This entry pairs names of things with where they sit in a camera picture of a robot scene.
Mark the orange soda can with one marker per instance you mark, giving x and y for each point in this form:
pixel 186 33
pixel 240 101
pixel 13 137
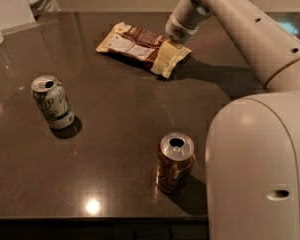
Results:
pixel 175 158

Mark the brown chip bag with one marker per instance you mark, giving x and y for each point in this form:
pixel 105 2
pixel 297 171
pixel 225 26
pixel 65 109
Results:
pixel 139 44

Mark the green white 7up can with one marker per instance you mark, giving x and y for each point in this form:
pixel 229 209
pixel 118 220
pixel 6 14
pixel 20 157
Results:
pixel 50 97

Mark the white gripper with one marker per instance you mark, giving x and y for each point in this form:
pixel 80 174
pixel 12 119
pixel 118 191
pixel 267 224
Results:
pixel 177 31

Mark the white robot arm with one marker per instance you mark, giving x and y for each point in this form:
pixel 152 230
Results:
pixel 252 157

